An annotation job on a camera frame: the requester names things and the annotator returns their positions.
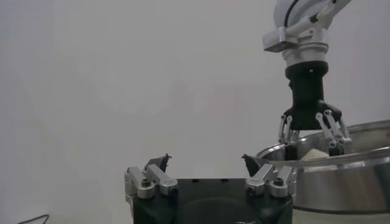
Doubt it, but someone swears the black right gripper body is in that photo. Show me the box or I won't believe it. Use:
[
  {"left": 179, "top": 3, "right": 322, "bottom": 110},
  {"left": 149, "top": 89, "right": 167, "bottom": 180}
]
[{"left": 282, "top": 60, "right": 344, "bottom": 131}]

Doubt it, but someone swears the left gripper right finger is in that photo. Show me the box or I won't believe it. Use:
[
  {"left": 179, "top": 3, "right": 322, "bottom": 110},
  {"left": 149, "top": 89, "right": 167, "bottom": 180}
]
[{"left": 242, "top": 153, "right": 298, "bottom": 198}]

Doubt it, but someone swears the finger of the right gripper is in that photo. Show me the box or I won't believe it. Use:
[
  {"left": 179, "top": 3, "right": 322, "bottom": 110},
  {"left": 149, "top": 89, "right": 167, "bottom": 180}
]
[
  {"left": 277, "top": 114, "right": 301, "bottom": 161},
  {"left": 315, "top": 109, "right": 353, "bottom": 158}
]

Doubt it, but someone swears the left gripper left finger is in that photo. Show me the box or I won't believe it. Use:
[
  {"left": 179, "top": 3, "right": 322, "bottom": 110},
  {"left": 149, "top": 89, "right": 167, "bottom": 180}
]
[{"left": 124, "top": 153, "right": 179, "bottom": 200}]

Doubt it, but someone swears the white steamed baozi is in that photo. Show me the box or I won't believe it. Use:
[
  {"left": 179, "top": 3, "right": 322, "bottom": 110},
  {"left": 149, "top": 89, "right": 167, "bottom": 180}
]
[{"left": 300, "top": 148, "right": 330, "bottom": 161}]

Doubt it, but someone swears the stainless steel steamer basket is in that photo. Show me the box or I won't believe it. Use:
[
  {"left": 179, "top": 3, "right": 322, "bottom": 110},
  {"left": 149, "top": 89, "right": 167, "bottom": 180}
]
[{"left": 255, "top": 120, "right": 390, "bottom": 214}]

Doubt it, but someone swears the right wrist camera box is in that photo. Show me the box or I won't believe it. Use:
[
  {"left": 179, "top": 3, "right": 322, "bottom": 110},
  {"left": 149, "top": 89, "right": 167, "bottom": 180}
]
[{"left": 262, "top": 26, "right": 299, "bottom": 53}]

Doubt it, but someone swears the thin black charger cable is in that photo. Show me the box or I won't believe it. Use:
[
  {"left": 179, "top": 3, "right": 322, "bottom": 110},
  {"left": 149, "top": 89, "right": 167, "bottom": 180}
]
[{"left": 16, "top": 214, "right": 50, "bottom": 224}]

